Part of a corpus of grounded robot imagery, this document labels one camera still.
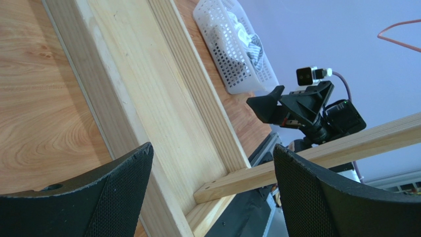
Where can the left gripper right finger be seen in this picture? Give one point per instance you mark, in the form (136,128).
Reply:
(318,202)

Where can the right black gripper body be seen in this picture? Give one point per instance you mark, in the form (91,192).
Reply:
(306,106)

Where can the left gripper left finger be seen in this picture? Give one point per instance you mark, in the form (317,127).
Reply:
(104,202)

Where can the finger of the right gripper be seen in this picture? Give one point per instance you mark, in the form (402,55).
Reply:
(266,107)

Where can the pink wire hanger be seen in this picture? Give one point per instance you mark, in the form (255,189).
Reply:
(406,34)

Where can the blue striped tank top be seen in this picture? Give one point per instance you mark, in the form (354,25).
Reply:
(255,51)

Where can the white tank top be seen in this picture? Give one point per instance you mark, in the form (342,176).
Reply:
(240,30)

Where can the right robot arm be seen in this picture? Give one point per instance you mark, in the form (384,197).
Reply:
(337,120)

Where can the white plastic basket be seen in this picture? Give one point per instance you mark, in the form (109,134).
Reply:
(228,53)

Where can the wooden clothes rack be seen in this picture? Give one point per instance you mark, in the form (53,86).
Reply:
(144,81)

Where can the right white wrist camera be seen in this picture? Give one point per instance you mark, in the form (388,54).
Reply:
(311,75)

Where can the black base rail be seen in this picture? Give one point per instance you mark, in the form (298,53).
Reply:
(253,214)

